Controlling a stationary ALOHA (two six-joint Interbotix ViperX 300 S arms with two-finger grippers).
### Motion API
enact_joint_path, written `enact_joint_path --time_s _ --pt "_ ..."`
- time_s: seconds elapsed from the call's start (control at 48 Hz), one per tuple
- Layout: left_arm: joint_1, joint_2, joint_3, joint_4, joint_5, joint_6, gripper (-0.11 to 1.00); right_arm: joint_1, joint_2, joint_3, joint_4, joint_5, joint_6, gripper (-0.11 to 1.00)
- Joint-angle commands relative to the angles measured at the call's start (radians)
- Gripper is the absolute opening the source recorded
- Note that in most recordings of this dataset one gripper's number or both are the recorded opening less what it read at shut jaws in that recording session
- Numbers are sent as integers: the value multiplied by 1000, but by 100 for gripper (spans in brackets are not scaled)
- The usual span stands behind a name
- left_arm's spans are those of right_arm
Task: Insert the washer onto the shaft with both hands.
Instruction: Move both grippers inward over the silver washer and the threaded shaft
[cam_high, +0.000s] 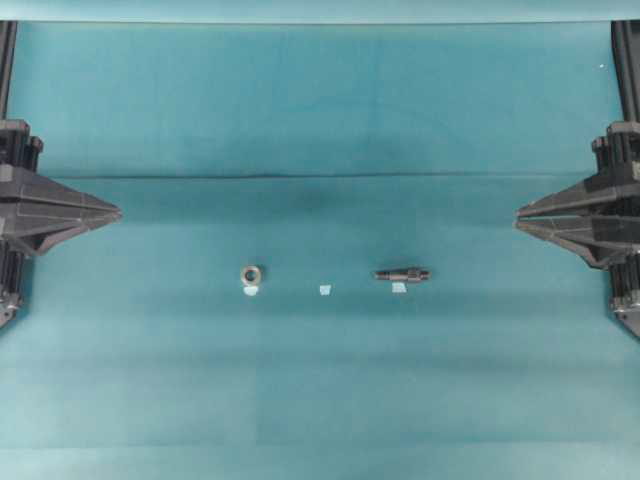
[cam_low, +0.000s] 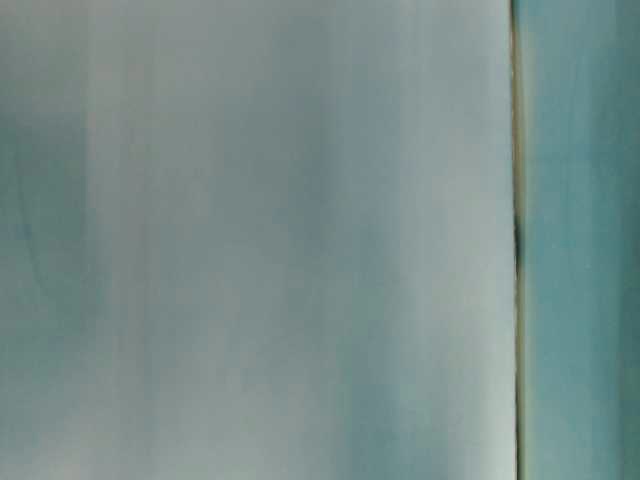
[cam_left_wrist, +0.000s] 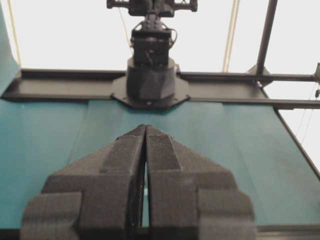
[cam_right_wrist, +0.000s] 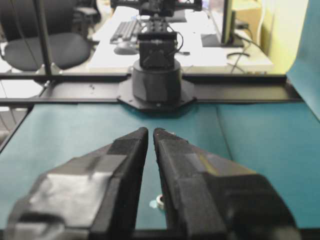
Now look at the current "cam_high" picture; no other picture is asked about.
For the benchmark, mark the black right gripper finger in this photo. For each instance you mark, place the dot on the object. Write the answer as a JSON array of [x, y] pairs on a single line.
[[584, 196], [599, 241]]

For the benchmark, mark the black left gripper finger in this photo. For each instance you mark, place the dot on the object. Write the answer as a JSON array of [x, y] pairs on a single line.
[[35, 237], [37, 194]]

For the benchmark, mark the black threaded metal shaft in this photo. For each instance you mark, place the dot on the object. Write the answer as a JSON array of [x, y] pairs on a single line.
[[406, 275]]

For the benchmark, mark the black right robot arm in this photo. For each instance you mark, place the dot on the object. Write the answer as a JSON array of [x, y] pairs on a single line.
[[617, 155]]

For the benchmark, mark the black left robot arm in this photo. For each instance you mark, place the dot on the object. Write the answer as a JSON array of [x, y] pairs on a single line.
[[19, 148]]

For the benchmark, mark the right pale tape marker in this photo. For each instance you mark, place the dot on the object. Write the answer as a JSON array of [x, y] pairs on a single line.
[[399, 287]]

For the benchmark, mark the left pale tape marker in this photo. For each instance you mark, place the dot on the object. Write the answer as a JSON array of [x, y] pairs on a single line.
[[251, 290]]

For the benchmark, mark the right black frame rail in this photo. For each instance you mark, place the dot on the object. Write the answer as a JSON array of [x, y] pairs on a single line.
[[626, 53]]

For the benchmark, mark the black frame rail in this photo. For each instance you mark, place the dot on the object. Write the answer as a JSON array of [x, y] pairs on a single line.
[[626, 53], [8, 33]]

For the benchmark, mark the left black frame rail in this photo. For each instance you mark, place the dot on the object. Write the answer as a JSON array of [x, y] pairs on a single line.
[[8, 33]]

